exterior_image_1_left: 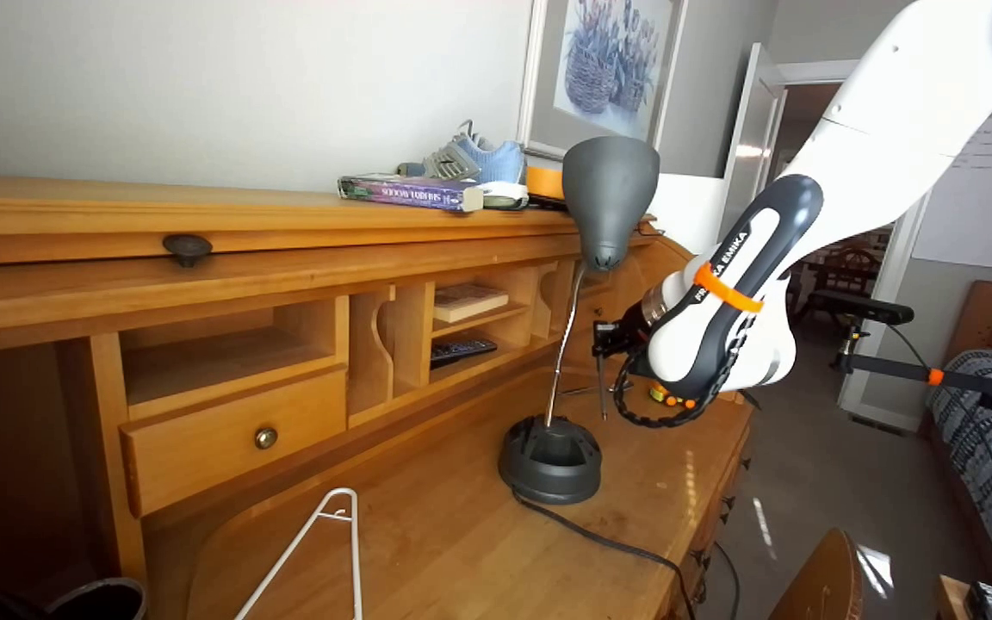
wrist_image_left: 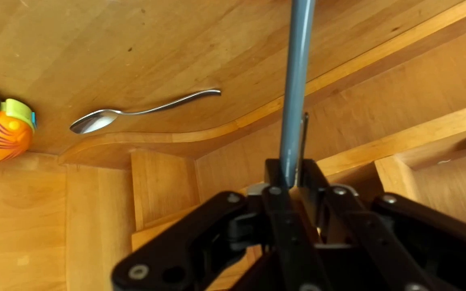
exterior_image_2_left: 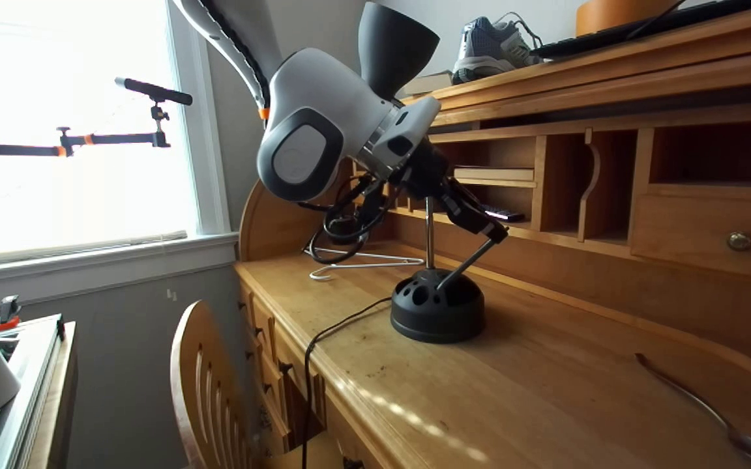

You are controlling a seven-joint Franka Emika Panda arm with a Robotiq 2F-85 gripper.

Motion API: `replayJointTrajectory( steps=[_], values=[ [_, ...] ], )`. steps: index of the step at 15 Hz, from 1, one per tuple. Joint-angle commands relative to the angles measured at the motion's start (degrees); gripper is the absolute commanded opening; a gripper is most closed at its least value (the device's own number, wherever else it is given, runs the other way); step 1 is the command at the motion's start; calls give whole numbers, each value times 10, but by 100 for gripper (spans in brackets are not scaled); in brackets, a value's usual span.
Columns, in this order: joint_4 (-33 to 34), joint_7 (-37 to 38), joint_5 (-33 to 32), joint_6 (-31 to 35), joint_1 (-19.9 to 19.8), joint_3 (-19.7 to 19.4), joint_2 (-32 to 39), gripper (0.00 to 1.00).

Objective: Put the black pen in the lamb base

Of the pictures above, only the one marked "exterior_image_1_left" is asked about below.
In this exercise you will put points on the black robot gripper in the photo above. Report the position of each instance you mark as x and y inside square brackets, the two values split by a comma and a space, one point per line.
[636, 328]

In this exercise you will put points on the black pen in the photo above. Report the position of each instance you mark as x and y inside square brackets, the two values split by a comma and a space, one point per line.
[601, 391]

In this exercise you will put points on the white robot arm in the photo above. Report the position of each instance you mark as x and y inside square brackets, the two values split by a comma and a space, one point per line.
[897, 125]

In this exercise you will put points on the stacked beige notebooks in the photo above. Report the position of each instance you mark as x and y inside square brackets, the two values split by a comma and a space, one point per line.
[467, 303]

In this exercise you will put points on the black remote control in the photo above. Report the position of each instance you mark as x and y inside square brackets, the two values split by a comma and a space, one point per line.
[462, 350]

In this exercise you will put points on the black gooseneck desk lamp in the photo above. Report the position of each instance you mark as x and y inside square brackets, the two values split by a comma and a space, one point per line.
[608, 194]

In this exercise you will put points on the yellow-orange round container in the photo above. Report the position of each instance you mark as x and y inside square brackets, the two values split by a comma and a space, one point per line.
[542, 182]

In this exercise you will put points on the blue grey sneaker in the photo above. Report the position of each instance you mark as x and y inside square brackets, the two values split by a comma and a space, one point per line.
[474, 158]

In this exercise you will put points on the purple book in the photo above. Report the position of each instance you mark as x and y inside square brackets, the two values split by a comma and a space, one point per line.
[409, 189]

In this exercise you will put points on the dark wooden dining chair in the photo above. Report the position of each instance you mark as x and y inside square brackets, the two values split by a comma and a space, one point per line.
[852, 278]

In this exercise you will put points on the white door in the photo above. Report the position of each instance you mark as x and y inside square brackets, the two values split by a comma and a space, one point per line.
[748, 115]

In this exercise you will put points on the framed blue flower picture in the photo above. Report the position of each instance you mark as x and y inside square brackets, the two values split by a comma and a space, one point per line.
[618, 56]

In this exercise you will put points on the wooden drawer brass knob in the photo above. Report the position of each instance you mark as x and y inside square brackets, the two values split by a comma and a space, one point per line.
[198, 447]

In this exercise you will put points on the wooden roll-top desk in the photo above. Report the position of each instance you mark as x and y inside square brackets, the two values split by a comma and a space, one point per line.
[36, 298]

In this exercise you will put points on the black cup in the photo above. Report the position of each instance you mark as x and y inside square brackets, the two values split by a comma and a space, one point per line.
[93, 602]

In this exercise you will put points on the black camera on mount arm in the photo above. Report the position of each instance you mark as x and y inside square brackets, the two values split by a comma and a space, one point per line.
[877, 312]

